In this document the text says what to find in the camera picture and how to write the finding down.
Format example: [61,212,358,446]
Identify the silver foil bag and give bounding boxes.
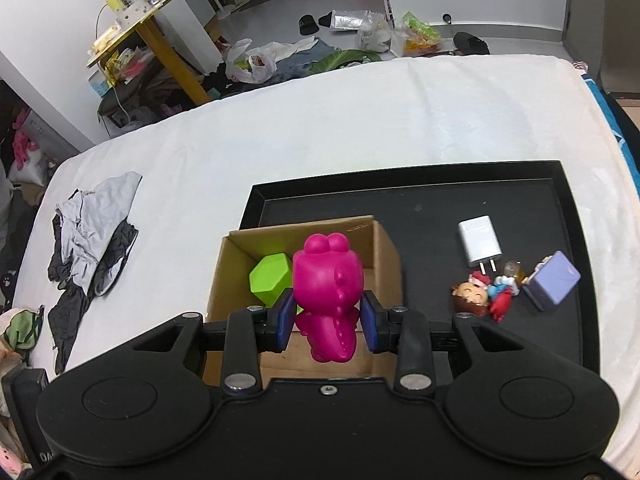
[330,9,373,32]

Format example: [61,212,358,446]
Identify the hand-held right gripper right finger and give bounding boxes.
[361,290,526,393]

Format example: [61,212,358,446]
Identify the lavender box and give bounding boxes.
[521,251,582,312]

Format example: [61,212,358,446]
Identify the green leaf-shaped mat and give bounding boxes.
[308,49,383,76]

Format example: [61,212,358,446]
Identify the black tray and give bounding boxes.
[239,160,601,376]

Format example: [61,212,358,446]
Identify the pink dinosaur figurine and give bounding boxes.
[291,232,364,363]

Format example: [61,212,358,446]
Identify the grey and black clothing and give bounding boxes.
[46,171,143,376]

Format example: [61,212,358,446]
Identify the pink plush toy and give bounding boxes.
[12,110,43,171]

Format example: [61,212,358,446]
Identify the clear plastic bag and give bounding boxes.
[357,12,396,53]

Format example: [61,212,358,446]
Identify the brown cardboard box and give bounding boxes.
[205,215,403,386]

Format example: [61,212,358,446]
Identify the brown-haired girl figurine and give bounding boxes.
[451,271,491,317]

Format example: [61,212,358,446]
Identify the red and blue figurine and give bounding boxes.
[487,276,521,322]

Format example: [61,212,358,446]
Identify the green hexagonal box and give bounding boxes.
[249,253,301,316]

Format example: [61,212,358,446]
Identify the white charger plug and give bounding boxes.
[457,215,502,277]

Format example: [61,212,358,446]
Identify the small glass bottle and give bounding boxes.
[501,259,526,286]

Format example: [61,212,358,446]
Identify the yellow side table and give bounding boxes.
[86,0,213,106]

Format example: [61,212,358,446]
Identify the white plastic bag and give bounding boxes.
[223,38,277,84]

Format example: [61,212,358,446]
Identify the green snack bag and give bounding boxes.
[400,11,443,58]

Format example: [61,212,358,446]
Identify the black slipper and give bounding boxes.
[452,31,491,56]

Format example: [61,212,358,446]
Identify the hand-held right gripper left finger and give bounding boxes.
[131,287,299,393]

